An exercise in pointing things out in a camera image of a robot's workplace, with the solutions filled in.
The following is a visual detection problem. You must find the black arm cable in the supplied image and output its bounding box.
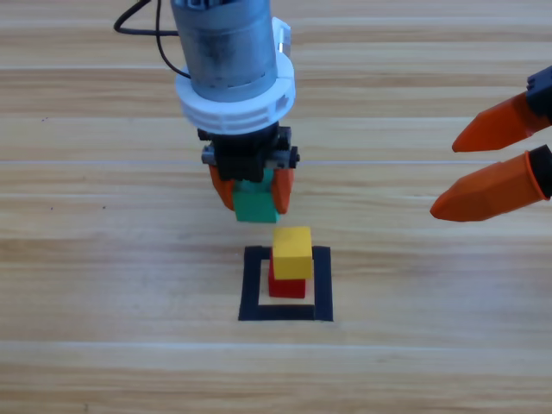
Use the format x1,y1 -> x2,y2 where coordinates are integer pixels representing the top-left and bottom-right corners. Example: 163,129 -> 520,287
113,0 -> 193,81

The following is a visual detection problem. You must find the yellow wooden cube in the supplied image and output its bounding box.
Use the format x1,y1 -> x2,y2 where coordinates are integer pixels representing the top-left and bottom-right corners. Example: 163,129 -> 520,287
272,226 -> 313,279

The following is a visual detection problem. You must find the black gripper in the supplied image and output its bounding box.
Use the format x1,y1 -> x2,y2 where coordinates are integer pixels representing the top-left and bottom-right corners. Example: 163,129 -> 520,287
197,123 -> 301,216
430,64 -> 552,223

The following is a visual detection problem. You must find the black tape square outline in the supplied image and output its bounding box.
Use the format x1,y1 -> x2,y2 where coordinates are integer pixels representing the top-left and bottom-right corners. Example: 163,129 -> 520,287
237,245 -> 335,323

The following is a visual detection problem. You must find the red wooden cube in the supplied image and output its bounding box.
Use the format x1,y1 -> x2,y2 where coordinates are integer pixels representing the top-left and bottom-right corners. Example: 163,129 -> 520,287
267,254 -> 307,299

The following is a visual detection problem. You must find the green wooden cube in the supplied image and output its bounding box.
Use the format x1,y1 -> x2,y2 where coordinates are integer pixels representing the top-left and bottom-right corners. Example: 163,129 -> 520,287
232,169 -> 279,224

